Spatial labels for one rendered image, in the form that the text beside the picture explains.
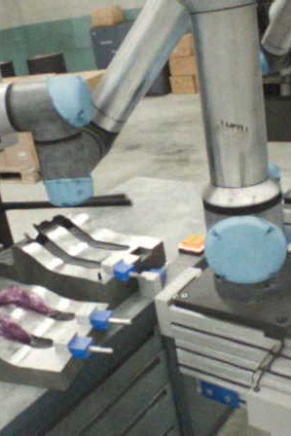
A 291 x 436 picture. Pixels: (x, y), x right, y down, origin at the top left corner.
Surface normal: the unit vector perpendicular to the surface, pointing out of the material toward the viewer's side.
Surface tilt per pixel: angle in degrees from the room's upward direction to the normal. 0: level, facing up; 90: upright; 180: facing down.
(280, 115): 90
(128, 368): 90
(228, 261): 97
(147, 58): 104
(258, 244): 97
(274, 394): 0
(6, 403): 0
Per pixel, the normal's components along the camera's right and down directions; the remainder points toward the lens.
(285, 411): -0.59, 0.40
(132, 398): 0.77, 0.12
